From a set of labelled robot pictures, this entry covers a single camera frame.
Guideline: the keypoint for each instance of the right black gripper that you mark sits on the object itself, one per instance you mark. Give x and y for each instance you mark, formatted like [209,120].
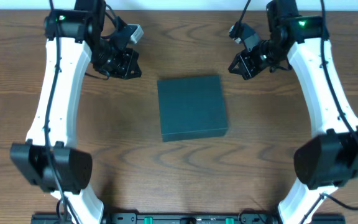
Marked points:
[249,61]

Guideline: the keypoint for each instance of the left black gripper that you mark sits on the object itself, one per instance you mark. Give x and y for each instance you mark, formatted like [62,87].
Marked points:
[123,62]

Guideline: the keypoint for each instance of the dark green box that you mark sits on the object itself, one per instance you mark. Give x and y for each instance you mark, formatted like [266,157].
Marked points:
[192,108]

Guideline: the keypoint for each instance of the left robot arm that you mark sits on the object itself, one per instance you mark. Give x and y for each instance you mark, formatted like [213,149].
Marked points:
[90,34]

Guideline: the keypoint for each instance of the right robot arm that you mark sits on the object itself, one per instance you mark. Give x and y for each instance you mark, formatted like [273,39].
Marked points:
[330,158]

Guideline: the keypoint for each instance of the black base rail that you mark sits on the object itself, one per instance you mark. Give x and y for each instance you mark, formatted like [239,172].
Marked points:
[246,217]

